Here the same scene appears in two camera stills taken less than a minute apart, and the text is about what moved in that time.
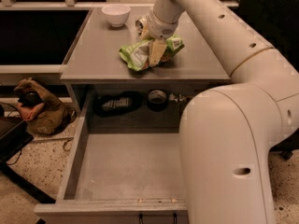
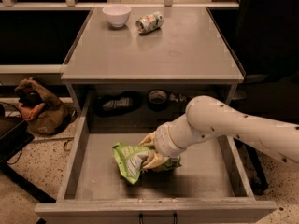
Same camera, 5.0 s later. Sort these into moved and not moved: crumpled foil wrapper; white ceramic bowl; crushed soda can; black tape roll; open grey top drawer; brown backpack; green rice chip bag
Moved: green rice chip bag
Not moved: open grey top drawer; brown backpack; crumpled foil wrapper; white ceramic bowl; crushed soda can; black tape roll
